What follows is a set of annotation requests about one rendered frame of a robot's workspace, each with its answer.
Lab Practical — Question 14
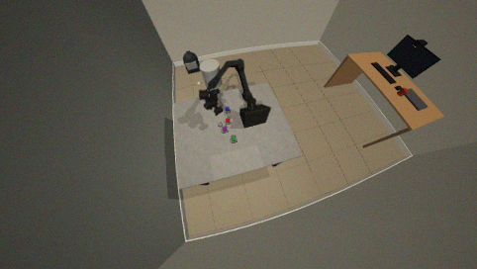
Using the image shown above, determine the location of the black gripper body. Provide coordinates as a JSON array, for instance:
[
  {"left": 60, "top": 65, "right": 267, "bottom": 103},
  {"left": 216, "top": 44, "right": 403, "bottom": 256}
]
[{"left": 205, "top": 97, "right": 223, "bottom": 114}]

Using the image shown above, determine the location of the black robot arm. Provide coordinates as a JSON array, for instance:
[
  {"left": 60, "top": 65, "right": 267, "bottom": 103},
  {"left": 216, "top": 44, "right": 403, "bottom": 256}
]
[{"left": 199, "top": 59, "right": 257, "bottom": 111}]

